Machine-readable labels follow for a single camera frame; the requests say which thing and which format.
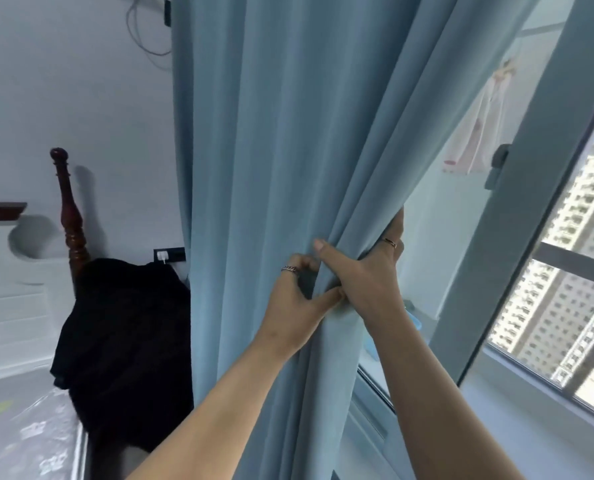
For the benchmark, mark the high-rise apartment buildings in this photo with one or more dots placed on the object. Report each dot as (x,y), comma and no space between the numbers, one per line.
(551,304)

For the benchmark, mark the white plug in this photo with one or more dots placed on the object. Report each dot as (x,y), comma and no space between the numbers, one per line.
(163,256)

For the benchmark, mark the blue curtain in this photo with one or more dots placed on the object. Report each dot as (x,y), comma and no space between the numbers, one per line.
(287,134)

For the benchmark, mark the small black wall box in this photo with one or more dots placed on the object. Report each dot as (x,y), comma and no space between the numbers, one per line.
(167,12)

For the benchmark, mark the white wooden bed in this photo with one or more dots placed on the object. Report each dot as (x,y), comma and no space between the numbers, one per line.
(12,304)

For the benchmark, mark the person's left hand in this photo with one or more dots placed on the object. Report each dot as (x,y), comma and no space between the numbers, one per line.
(289,314)

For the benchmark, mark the black wall socket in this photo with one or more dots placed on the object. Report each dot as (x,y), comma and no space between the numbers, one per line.
(177,254)

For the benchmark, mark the person's right hand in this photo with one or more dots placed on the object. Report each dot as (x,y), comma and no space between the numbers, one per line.
(372,289)

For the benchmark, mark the grey crown print mattress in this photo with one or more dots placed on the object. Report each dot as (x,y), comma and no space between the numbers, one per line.
(22,429)

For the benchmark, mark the person's left forearm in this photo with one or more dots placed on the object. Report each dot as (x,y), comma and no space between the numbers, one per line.
(217,414)

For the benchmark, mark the black hanging garment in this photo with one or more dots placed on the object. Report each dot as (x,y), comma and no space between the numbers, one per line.
(127,344)

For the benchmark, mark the light blue plastic basin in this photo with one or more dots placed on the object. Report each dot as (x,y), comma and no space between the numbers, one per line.
(416,322)

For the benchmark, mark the person's right forearm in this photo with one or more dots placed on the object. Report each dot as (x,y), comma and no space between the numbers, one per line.
(427,409)

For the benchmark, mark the pale hanging garment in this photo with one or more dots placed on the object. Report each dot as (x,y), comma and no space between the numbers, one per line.
(476,129)

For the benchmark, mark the grey framed window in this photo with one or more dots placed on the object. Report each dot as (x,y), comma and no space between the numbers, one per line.
(526,144)

